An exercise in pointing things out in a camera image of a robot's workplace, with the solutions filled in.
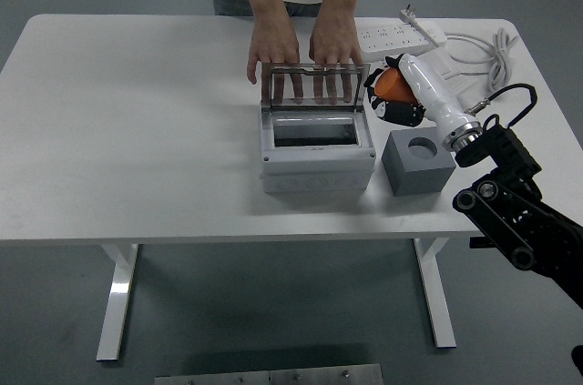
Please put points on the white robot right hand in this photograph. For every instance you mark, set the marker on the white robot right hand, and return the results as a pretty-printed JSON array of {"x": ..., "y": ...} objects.
[{"x": 430, "y": 89}]

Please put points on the white table leg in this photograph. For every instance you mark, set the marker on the white table leg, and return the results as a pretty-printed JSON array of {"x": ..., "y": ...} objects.
[
  {"x": 116, "y": 303},
  {"x": 437, "y": 303}
]

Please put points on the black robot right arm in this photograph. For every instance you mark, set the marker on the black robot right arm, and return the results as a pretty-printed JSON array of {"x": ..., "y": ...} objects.
[{"x": 514, "y": 203}]

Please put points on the orange cylindrical battery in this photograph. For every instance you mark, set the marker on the orange cylindrical battery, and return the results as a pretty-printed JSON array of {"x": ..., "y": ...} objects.
[{"x": 391, "y": 84}]

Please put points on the grey cube holder block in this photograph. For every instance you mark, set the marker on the grey cube holder block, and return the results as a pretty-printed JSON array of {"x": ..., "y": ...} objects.
[{"x": 416, "y": 173}]

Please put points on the black table control panel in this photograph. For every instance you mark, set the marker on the black table control panel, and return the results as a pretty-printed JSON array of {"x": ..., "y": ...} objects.
[{"x": 478, "y": 243}]

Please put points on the transparent hinged box lid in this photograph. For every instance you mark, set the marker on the transparent hinged box lid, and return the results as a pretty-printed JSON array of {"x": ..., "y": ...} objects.
[{"x": 314, "y": 68}]

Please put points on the grey plastic junction box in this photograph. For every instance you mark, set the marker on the grey plastic junction box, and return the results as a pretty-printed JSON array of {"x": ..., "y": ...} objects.
[{"x": 314, "y": 169}]

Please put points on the white power strip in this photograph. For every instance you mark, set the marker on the white power strip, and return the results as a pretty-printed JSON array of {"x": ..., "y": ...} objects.
[{"x": 410, "y": 41}]

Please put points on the person's left hand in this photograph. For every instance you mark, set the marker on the person's left hand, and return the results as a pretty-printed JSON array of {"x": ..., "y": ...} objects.
[{"x": 334, "y": 41}]

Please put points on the person's right hand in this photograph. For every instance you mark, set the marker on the person's right hand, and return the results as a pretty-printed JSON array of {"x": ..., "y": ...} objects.
[{"x": 273, "y": 43}]

